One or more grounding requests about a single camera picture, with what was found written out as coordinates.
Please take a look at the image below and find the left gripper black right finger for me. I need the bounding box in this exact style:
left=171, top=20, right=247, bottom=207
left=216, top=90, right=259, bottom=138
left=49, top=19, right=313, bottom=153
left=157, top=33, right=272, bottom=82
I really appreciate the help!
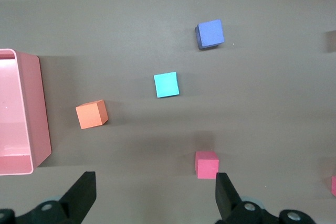
left=215, top=172, right=314, bottom=224

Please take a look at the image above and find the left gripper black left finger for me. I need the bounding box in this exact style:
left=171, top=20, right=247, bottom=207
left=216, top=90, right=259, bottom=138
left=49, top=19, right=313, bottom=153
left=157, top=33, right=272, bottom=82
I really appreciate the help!
left=0, top=171, right=97, bottom=224

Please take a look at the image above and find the light blue foam block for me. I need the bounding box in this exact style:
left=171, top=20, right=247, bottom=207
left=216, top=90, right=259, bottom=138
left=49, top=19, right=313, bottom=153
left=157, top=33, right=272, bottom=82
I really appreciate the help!
left=153, top=71, right=181, bottom=99

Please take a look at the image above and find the orange foam block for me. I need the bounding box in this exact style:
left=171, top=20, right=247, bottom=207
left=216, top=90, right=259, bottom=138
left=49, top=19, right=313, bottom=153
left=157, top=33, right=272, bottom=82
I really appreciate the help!
left=75, top=99, right=109, bottom=130

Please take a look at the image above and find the pink plastic bin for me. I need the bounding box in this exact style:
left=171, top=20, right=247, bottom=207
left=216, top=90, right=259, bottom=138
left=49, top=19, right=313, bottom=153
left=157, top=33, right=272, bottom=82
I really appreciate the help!
left=0, top=48, right=53, bottom=176

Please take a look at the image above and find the purple foam block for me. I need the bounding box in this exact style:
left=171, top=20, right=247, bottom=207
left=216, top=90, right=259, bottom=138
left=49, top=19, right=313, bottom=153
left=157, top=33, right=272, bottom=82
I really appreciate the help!
left=195, top=19, right=225, bottom=50

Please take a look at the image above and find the brown table cloth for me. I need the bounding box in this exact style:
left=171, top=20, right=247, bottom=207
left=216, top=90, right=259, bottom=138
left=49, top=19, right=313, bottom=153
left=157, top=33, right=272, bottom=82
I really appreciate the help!
left=0, top=0, right=336, bottom=224

